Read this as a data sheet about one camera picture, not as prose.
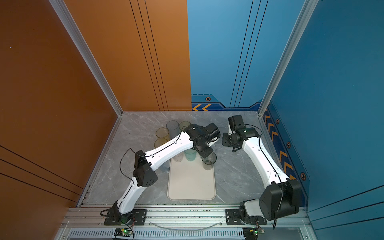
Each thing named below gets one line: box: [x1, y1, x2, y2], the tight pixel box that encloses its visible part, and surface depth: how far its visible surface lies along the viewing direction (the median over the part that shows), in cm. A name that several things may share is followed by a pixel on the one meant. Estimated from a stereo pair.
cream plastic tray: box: [167, 153, 217, 201], surface depth 87 cm
